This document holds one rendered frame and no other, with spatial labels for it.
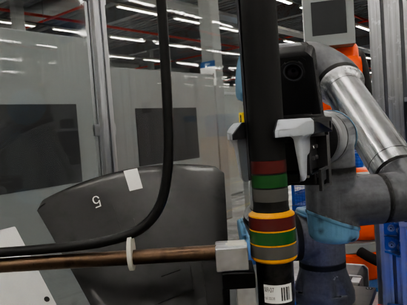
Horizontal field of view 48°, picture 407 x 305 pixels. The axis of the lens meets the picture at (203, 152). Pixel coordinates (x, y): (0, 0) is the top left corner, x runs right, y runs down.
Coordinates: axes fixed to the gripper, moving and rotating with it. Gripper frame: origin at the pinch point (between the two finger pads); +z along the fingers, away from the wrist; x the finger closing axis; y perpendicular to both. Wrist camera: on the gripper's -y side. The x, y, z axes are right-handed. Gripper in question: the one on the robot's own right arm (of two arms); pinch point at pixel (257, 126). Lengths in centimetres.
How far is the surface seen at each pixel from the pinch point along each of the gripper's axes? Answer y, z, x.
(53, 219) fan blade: 8.8, 1.1, 24.7
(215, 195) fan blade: 7.9, -10.3, 9.6
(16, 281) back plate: 18.9, -4.1, 38.0
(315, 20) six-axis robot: -92, -380, 76
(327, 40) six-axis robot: -73, -382, 67
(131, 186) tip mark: 6.1, -5.5, 18.4
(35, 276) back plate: 19.0, -6.9, 37.3
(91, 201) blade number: 7.2, -2.0, 21.7
